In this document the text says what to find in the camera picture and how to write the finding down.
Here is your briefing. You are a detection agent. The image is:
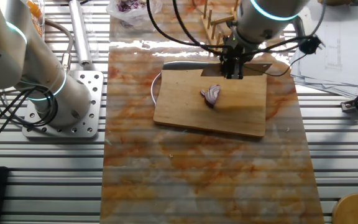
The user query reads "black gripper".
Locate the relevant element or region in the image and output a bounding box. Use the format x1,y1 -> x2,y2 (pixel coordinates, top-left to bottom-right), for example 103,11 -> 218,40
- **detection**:
221,36 -> 247,80

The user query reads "steel cleaver knife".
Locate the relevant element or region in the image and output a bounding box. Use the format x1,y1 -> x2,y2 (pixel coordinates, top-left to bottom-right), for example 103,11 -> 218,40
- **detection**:
162,60 -> 273,78

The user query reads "red onion chunk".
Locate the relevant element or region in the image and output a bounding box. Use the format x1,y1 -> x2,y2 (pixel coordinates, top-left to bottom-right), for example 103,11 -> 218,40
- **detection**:
200,84 -> 222,109

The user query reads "wooden peg rack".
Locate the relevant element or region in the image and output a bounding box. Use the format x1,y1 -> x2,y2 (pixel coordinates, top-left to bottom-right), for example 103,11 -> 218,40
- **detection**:
200,0 -> 241,57

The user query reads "wooden cutting board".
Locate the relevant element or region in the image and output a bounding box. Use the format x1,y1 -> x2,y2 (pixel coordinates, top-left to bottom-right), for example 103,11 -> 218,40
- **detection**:
150,67 -> 269,138

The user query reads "white paper stack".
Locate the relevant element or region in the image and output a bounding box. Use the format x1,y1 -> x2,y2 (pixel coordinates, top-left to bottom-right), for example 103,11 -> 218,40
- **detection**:
290,4 -> 358,99

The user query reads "orange marbled table mat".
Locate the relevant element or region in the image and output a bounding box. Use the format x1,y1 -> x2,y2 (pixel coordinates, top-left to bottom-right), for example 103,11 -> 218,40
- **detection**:
99,0 -> 325,224

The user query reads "plastic bag of chopped onion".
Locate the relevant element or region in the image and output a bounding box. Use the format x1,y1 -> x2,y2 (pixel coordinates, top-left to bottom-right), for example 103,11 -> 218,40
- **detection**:
106,0 -> 163,29

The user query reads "white plastic wrap roll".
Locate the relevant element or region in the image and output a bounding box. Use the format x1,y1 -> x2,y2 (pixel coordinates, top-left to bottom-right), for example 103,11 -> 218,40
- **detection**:
68,0 -> 93,67

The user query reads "wooden mug tree stand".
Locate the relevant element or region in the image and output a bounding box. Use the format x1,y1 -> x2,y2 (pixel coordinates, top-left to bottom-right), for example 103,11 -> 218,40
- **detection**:
331,192 -> 358,224

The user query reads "orange fruit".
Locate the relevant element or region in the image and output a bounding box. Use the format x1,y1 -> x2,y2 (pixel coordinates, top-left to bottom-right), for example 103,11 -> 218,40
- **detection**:
27,1 -> 42,19
33,21 -> 45,37

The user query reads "clear plastic fruit container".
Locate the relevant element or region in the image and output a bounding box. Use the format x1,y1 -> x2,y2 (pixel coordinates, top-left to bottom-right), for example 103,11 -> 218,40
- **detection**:
25,0 -> 46,40

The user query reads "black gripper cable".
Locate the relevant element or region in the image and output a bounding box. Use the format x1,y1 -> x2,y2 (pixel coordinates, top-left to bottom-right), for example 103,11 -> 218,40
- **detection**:
146,0 -> 328,77

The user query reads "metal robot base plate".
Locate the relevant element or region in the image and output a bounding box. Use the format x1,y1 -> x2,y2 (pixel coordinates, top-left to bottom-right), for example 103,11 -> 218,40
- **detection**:
22,70 -> 104,139

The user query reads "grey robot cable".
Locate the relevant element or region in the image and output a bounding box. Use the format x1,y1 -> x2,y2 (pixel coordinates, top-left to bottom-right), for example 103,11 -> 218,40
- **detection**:
44,19 -> 74,71

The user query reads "black base cable bundle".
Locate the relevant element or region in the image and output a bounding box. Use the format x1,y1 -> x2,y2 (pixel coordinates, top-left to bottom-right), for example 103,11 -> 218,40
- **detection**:
0,86 -> 58,146

